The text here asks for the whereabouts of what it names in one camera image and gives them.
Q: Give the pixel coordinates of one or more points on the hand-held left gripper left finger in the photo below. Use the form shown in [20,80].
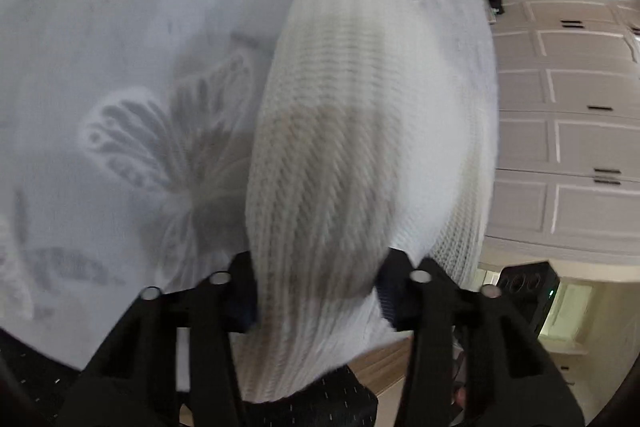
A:
[240,302]

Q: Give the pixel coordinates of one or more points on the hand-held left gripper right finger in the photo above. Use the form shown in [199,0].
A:
[387,294]

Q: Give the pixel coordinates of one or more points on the white red black knit sweater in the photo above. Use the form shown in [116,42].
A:
[325,157]

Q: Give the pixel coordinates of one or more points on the black speaker box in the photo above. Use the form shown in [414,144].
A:
[525,287]

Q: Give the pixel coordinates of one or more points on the white panelled wardrobe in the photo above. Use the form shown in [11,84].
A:
[575,147]

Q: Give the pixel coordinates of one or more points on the grey butterfly print duvet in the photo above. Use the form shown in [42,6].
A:
[100,57]

